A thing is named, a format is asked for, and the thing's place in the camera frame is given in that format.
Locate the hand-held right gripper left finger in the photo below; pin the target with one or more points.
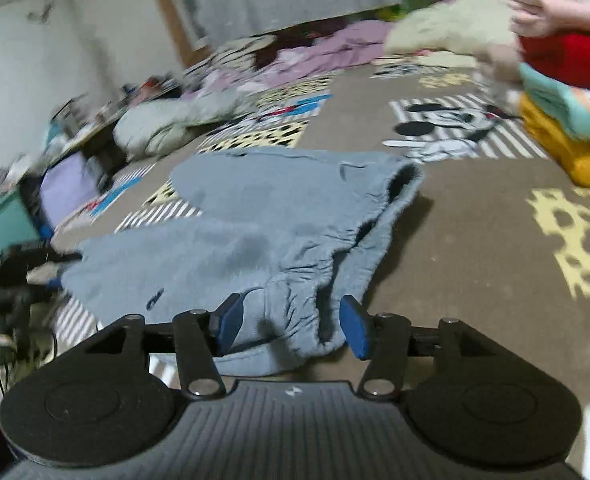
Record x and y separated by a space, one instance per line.
229 322

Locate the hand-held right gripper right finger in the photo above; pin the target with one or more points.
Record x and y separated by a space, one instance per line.
353 327

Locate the blue-grey fleece pants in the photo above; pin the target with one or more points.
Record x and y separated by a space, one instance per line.
255 220

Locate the teal box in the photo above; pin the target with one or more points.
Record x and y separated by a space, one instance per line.
5 222

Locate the lilac cloth bundle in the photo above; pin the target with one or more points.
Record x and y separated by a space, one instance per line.
67 187

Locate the brown cartoon printed blanket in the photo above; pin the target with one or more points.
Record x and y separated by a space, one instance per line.
475 240

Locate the cluttered dark desk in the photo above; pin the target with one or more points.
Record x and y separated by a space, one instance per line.
95 130

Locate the sage green puffer jacket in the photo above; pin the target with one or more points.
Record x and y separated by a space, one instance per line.
160 125

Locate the purple garment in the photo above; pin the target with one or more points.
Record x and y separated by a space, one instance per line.
325 50

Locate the yellow folded garment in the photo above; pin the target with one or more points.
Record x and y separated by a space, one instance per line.
575 155

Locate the teal folded garment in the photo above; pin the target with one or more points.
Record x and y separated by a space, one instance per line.
560 110

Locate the cream fleece garment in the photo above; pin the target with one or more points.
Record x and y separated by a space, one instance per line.
455 20

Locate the red folded garment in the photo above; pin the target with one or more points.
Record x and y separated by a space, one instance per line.
570 60

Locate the wooden frame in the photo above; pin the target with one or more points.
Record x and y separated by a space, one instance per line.
172 5

